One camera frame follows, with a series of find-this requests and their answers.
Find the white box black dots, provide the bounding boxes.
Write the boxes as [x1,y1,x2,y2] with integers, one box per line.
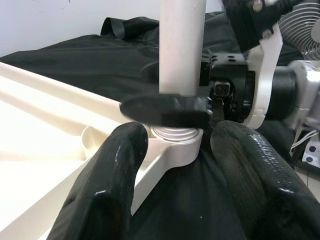
[301,141,320,167]

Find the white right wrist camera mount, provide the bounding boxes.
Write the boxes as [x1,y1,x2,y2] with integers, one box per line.
[221,0,285,130]

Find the white plastic table top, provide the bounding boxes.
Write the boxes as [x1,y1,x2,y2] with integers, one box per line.
[0,61,205,240]

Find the thin white wire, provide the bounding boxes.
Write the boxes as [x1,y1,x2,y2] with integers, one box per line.
[289,129,320,153]

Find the black cloth table cover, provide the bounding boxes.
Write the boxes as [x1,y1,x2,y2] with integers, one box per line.
[0,11,320,240]

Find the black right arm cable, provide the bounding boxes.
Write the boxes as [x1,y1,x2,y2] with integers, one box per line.
[252,0,305,16]

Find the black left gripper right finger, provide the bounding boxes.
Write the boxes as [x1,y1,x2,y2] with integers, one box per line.
[210,120,320,240]

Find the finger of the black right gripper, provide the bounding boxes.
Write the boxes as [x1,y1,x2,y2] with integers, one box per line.
[119,93,214,130]
[140,60,161,85]

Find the white plastic table leg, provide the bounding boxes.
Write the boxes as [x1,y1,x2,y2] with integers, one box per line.
[151,0,207,143]

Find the white round fan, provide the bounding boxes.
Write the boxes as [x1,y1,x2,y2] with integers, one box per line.
[276,0,320,61]

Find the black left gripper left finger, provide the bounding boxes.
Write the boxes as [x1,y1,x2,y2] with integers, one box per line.
[46,122,150,240]

